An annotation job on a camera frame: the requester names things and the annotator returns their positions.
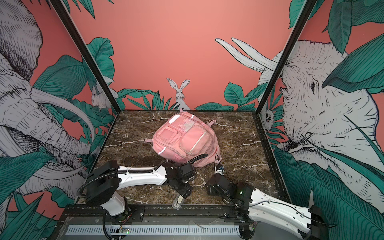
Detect clear plastic small case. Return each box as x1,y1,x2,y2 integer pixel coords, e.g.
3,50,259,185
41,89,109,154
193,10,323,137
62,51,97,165
172,195,185,210

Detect pink student backpack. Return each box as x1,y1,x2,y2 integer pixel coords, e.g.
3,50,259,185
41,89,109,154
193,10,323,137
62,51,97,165
145,111,222,168

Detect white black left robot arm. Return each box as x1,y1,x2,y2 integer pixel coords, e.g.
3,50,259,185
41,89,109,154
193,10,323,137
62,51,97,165
77,161,196,217

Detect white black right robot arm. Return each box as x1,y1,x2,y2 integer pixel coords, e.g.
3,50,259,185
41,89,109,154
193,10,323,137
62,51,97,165
206,173,330,240

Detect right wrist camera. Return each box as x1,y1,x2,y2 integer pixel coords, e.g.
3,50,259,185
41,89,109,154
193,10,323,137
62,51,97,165
215,164,225,176

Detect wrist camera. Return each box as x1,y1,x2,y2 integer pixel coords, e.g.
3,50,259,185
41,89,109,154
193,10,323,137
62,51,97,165
177,163,196,182
215,164,225,176

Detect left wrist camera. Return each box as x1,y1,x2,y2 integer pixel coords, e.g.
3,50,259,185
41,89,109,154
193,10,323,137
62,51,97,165
177,163,196,182

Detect black front mounting rail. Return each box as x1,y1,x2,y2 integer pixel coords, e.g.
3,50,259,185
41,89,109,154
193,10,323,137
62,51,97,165
60,204,251,224

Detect white perforated cable tray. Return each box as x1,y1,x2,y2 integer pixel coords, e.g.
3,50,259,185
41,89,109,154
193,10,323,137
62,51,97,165
65,225,240,237

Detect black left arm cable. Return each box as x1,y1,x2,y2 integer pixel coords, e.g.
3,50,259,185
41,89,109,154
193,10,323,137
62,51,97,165
76,169,157,197

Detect black right corner frame post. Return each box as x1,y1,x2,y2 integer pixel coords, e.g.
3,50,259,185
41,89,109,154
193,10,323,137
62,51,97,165
256,0,317,115

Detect black corner frame post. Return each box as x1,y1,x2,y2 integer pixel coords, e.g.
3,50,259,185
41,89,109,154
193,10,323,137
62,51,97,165
50,0,121,115
256,0,317,115

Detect black left corner frame post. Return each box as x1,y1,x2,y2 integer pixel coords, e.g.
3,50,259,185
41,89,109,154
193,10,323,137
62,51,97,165
50,0,121,115

